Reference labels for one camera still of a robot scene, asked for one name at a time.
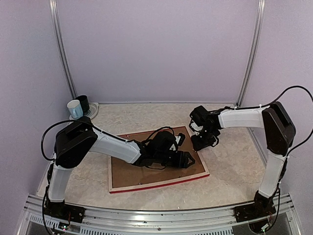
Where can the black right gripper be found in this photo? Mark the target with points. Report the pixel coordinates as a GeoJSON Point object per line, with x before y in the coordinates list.
{"type": "Point", "coordinates": [197, 146]}

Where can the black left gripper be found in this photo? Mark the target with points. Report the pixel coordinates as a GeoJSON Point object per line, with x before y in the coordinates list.
{"type": "Point", "coordinates": [187, 155]}

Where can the brown cardboard backing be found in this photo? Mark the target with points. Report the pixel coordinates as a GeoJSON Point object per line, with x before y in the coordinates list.
{"type": "Point", "coordinates": [124, 177]}

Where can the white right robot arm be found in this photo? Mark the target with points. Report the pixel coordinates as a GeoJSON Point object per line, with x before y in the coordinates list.
{"type": "Point", "coordinates": [278, 132]}

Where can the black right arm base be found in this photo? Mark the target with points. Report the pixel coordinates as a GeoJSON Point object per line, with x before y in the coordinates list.
{"type": "Point", "coordinates": [260, 207]}

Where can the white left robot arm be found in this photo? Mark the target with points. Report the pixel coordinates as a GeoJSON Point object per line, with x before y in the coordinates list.
{"type": "Point", "coordinates": [81, 136]}

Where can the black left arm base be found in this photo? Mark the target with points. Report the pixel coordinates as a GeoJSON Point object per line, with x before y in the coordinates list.
{"type": "Point", "coordinates": [65, 212]}

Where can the white round plate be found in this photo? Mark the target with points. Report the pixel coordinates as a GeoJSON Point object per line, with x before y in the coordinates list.
{"type": "Point", "coordinates": [93, 111]}

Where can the dark green mug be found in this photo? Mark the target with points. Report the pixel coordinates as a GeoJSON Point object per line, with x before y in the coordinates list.
{"type": "Point", "coordinates": [84, 102]}

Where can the light blue mug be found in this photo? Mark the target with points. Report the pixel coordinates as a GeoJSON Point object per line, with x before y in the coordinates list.
{"type": "Point", "coordinates": [75, 109]}

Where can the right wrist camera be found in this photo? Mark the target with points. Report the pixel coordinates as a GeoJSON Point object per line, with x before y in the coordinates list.
{"type": "Point", "coordinates": [193, 126]}

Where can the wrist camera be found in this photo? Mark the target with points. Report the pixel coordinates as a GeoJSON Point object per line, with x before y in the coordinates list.
{"type": "Point", "coordinates": [193, 126]}
{"type": "Point", "coordinates": [178, 142]}

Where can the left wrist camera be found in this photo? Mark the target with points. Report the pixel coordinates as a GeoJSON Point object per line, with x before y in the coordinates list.
{"type": "Point", "coordinates": [178, 142]}

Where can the right aluminium corner post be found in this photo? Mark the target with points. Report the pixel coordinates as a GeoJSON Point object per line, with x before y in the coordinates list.
{"type": "Point", "coordinates": [252, 52]}

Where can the aluminium corner post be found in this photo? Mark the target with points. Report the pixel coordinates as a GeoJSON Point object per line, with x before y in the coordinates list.
{"type": "Point", "coordinates": [252, 52]}
{"type": "Point", "coordinates": [60, 45]}

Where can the aluminium front rail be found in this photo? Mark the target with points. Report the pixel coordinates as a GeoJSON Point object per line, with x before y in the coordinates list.
{"type": "Point", "coordinates": [225, 220]}

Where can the left aluminium corner post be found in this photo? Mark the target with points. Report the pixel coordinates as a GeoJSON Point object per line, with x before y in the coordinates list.
{"type": "Point", "coordinates": [60, 45]}

